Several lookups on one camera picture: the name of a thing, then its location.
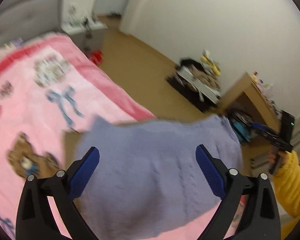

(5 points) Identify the purple knit hooded cardigan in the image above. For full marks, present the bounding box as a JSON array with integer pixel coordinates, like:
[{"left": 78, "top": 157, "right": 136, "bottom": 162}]
[{"left": 76, "top": 115, "right": 242, "bottom": 239}]

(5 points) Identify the person's right hand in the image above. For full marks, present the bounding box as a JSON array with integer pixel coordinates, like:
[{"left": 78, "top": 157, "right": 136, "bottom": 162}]
[{"left": 268, "top": 151, "right": 290, "bottom": 172}]

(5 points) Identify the wooden desk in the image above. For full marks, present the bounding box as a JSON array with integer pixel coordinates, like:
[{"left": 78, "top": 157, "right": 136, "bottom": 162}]
[{"left": 216, "top": 73, "right": 280, "bottom": 131}]

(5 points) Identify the yellow plush toy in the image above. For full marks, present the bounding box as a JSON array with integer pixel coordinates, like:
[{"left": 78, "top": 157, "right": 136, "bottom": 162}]
[{"left": 200, "top": 49, "right": 221, "bottom": 76}]

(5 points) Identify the pink cartoon fleece blanket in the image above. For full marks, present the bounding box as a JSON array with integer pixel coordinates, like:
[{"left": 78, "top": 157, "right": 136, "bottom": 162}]
[{"left": 0, "top": 32, "right": 248, "bottom": 240}]

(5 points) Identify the white bedside table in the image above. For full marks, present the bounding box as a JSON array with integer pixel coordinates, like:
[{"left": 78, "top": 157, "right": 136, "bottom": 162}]
[{"left": 61, "top": 18, "right": 108, "bottom": 55}]

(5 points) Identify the grey upholstered headboard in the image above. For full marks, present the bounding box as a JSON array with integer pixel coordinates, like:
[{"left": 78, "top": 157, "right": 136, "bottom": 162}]
[{"left": 0, "top": 0, "right": 60, "bottom": 46}]

